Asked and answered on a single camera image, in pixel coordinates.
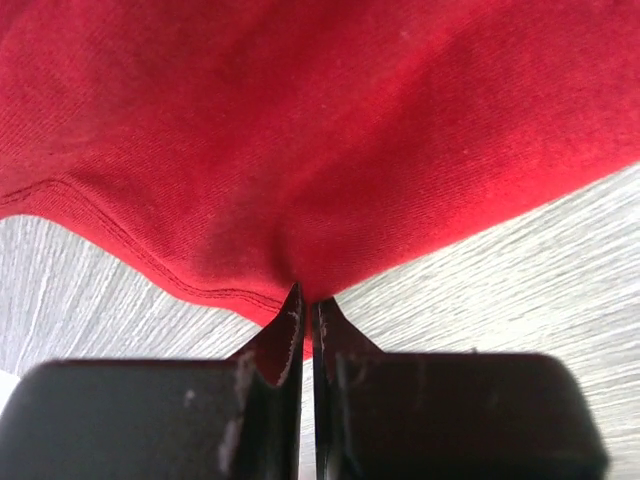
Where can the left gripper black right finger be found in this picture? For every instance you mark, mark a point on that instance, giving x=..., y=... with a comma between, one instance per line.
x=381, y=415

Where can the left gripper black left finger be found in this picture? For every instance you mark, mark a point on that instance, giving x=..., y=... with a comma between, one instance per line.
x=237, y=418

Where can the red t shirt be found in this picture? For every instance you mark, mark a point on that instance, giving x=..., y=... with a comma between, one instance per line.
x=463, y=173

